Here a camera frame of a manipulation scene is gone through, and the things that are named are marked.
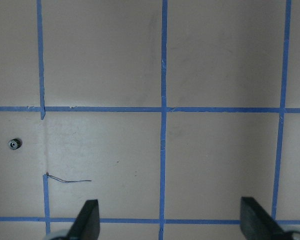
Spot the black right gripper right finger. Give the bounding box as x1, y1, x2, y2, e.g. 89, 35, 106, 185
240, 197, 293, 240

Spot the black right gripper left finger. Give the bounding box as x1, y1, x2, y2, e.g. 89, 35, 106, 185
65, 199, 101, 240

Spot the small black bearing gear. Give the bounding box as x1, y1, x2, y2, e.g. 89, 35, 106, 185
8, 138, 22, 151

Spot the brown paper table cover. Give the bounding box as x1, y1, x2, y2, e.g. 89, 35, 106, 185
0, 0, 300, 240

